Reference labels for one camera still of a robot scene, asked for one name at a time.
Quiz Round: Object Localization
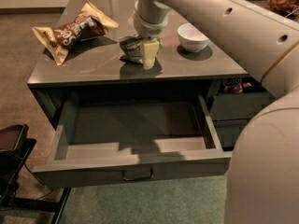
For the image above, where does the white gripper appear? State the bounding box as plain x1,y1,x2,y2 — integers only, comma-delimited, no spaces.
133,13,164,70

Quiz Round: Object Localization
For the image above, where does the green jalapeno chip bag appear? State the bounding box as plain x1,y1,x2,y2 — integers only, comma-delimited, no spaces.
119,35,163,64

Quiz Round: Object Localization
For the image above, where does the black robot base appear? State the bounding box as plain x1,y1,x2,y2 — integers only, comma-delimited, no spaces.
0,124,71,224

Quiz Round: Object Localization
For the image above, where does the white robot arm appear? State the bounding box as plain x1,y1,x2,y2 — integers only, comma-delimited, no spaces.
136,0,299,224

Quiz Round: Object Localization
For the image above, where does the brown and yellow chip bag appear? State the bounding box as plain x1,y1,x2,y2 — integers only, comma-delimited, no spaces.
32,2,119,65

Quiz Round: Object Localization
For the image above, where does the snack bag in right drawer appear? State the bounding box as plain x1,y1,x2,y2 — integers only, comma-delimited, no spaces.
221,77,253,93

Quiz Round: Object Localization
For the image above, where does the open grey top drawer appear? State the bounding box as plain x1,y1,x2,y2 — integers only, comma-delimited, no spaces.
34,95,232,188

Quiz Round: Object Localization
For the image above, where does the white ceramic bowl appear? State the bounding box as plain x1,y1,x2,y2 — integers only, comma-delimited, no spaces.
178,23,210,52

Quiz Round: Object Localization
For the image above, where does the grey counter cabinet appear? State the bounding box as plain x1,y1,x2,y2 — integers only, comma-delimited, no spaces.
27,0,299,189

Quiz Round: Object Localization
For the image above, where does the glass jar of nuts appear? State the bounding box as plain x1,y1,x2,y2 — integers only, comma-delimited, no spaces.
265,0,299,21

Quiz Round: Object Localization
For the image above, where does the metal drawer handle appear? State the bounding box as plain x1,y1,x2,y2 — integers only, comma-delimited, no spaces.
122,169,153,182

